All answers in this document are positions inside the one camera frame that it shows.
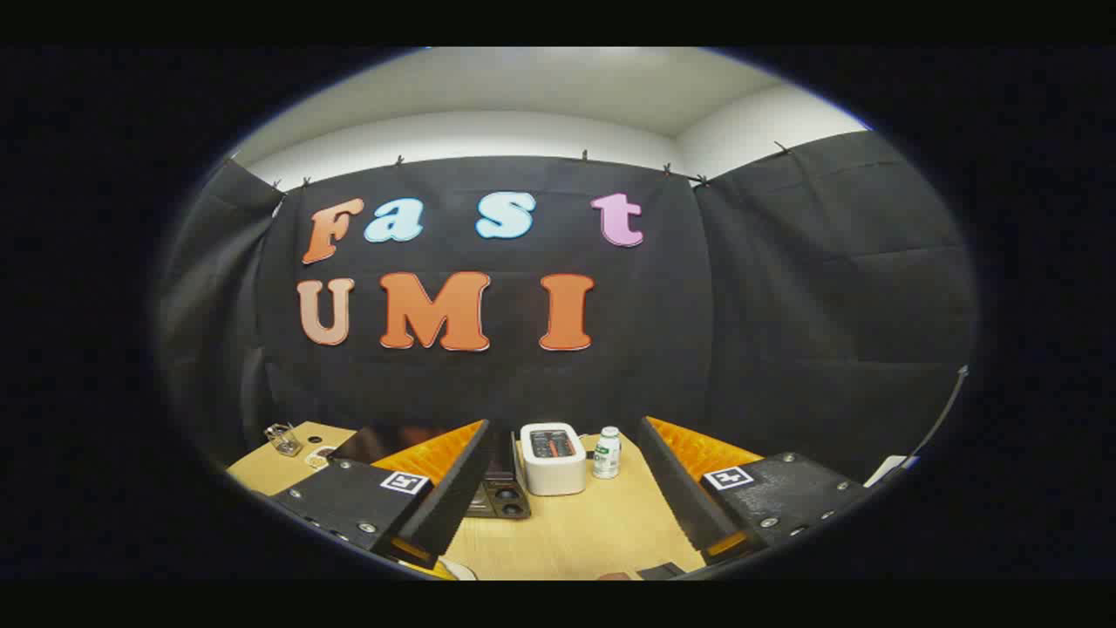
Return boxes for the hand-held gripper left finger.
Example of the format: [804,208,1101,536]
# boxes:
[269,420,493,572]

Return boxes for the white bottle with green label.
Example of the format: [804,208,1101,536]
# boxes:
[592,426,623,480]

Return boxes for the white pop-up toaster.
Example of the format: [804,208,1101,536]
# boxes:
[520,422,588,497]

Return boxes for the thin grey pole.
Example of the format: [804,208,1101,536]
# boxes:
[907,365,970,463]

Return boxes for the wire mesh basket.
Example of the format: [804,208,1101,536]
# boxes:
[264,422,304,458]

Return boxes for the black toaster oven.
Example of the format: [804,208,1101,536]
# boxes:
[330,424,532,521]

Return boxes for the white flat sheet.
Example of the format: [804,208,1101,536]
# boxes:
[863,454,918,488]

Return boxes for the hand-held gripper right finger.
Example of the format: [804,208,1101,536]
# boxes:
[637,416,874,570]

